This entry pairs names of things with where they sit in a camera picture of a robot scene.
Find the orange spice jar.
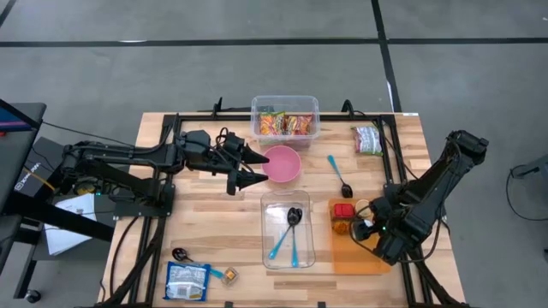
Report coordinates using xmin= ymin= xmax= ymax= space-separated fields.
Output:
xmin=331 ymin=218 xmax=352 ymax=235

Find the green white snack packet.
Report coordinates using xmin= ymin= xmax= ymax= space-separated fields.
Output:
xmin=350 ymin=123 xmax=384 ymax=157

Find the black aluminium extrusion frame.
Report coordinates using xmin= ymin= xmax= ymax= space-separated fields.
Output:
xmin=96 ymin=97 xmax=472 ymax=308

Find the orange noodle snack packet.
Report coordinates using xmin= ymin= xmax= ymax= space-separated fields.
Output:
xmin=259 ymin=111 xmax=286 ymax=136

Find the orange plastic tray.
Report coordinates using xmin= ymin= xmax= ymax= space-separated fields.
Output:
xmin=328 ymin=197 xmax=391 ymax=275

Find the red box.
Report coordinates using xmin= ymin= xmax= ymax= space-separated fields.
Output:
xmin=332 ymin=203 xmax=355 ymax=222

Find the blue white seaweed packet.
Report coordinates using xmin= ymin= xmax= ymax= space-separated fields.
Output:
xmin=163 ymin=261 xmax=211 ymax=302

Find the clear plastic handled organizer tray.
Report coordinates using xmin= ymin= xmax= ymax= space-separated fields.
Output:
xmin=259 ymin=189 xmax=317 ymax=270

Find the black box with white logo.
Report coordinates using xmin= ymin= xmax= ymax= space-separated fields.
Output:
xmin=15 ymin=136 xmax=72 ymax=198

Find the black side desk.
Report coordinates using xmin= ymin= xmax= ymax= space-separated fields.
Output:
xmin=0 ymin=98 xmax=116 ymax=300

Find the white paper sheet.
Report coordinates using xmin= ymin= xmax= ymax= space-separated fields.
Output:
xmin=44 ymin=192 xmax=98 ymax=257

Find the yellow cable coil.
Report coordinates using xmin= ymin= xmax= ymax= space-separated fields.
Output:
xmin=72 ymin=179 xmax=98 ymax=196

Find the deep clear plastic bin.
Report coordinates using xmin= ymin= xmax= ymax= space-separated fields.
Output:
xmin=250 ymin=95 xmax=321 ymax=151

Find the thick black floor cable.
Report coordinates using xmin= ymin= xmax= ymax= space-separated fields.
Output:
xmin=109 ymin=216 xmax=141 ymax=299

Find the small amber jar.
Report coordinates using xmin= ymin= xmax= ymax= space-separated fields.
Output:
xmin=221 ymin=267 xmax=240 ymax=286

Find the pink bowl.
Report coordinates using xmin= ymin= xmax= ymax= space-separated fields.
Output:
xmin=260 ymin=145 xmax=302 ymax=183

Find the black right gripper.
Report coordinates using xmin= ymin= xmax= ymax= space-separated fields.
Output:
xmin=354 ymin=196 xmax=429 ymax=266

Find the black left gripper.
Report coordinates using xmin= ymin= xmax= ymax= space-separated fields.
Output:
xmin=182 ymin=129 xmax=271 ymax=197

